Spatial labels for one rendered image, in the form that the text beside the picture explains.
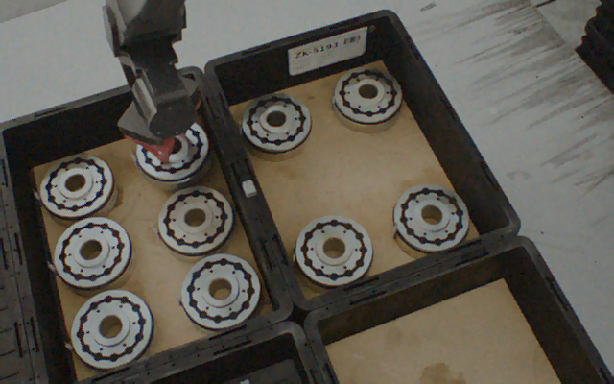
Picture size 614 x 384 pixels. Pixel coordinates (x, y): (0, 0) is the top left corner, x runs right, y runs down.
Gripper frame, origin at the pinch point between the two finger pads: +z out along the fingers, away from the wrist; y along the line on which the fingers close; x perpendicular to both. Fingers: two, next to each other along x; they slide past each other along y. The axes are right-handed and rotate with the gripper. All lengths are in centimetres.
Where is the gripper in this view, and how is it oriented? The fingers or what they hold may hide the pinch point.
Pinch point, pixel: (171, 143)
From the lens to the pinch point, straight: 98.7
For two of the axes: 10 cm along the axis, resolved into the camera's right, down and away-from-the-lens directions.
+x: -9.1, -3.4, 2.3
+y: 4.1, -7.8, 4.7
